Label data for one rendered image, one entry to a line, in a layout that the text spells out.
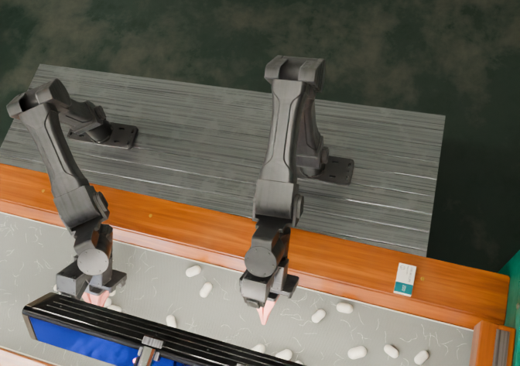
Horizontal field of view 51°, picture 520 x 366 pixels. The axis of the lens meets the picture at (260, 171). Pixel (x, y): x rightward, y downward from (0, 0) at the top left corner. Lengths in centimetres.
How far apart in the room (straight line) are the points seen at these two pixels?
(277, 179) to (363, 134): 51
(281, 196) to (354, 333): 38
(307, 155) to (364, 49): 122
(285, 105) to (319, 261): 39
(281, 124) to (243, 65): 146
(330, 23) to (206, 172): 124
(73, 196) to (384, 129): 77
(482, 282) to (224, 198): 63
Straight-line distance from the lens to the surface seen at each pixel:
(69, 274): 110
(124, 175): 149
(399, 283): 116
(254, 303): 95
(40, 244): 144
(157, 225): 129
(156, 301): 127
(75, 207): 110
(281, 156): 94
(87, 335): 91
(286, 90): 96
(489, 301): 120
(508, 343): 109
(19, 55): 290
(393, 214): 132
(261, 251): 91
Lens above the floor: 191
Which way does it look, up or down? 64 degrees down
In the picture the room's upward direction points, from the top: 22 degrees counter-clockwise
